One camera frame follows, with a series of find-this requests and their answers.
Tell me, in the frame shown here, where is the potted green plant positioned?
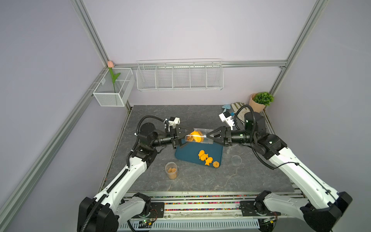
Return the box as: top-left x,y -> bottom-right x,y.
249,92 -> 274,113

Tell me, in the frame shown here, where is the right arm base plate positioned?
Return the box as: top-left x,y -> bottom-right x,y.
239,201 -> 281,217

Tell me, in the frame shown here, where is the white vented cable duct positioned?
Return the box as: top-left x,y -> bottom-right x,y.
131,219 -> 260,232

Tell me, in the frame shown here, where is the light blue garden trowel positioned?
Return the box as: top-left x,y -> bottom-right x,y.
222,104 -> 231,113

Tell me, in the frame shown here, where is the teal plastic tray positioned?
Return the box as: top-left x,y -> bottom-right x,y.
175,142 -> 223,168

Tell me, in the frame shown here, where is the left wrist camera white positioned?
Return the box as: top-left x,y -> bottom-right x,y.
168,117 -> 180,128

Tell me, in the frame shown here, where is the orange cookie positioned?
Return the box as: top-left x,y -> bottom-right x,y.
200,154 -> 209,161
205,157 -> 213,166
198,150 -> 205,159

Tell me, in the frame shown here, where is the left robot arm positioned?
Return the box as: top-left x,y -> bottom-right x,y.
77,116 -> 187,232

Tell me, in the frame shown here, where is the round brown cookie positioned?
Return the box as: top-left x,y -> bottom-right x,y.
213,161 -> 220,168

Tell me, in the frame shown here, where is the white wire wall shelf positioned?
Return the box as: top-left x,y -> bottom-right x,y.
136,59 -> 224,91

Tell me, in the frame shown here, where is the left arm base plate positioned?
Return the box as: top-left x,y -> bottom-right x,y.
132,202 -> 165,218

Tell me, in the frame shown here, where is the beige gardening glove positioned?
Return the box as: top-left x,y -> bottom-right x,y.
231,102 -> 250,117

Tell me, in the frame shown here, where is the pink artificial tulip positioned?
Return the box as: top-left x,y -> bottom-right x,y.
107,61 -> 121,93

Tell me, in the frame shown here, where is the white mesh wall basket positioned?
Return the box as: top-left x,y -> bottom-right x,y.
93,68 -> 135,107

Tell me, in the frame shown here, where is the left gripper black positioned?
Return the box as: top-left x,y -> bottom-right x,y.
151,125 -> 193,149

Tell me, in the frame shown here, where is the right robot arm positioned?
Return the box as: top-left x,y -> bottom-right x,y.
206,105 -> 353,232

